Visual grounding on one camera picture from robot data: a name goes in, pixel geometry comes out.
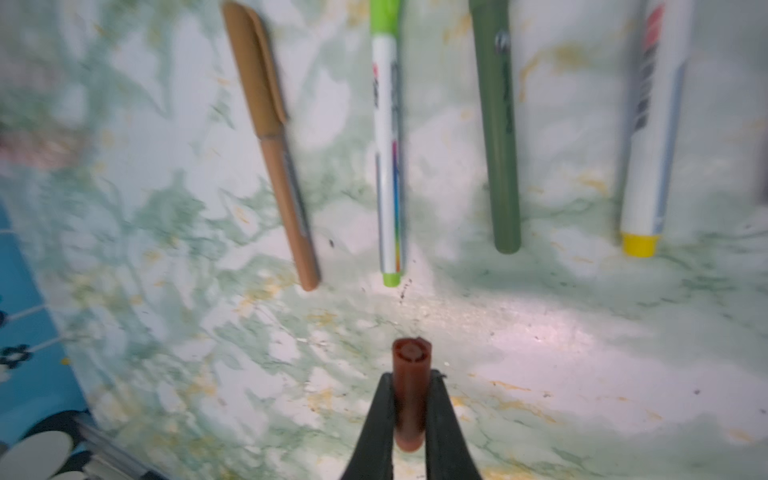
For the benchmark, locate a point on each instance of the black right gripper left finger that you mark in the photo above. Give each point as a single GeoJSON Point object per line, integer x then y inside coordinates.
{"type": "Point", "coordinates": [372, 456]}

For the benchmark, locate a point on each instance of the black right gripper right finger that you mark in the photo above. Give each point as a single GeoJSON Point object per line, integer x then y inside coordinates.
{"type": "Point", "coordinates": [447, 454]}

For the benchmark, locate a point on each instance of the small brown cap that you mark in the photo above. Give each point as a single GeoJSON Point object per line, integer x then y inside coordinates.
{"type": "Point", "coordinates": [411, 378]}

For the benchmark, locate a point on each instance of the dark green pen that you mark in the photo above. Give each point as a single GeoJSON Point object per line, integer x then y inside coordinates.
{"type": "Point", "coordinates": [493, 48]}

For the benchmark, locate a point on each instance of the white pen light green end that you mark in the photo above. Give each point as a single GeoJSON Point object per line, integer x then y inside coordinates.
{"type": "Point", "coordinates": [384, 22]}

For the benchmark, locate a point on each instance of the white pen yellow end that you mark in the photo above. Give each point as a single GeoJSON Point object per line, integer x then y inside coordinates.
{"type": "Point", "coordinates": [665, 48]}

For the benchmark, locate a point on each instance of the pink pen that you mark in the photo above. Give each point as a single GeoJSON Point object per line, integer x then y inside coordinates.
{"type": "Point", "coordinates": [762, 172]}

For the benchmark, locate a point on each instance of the aluminium front rail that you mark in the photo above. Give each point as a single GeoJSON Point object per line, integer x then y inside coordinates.
{"type": "Point", "coordinates": [109, 461]}

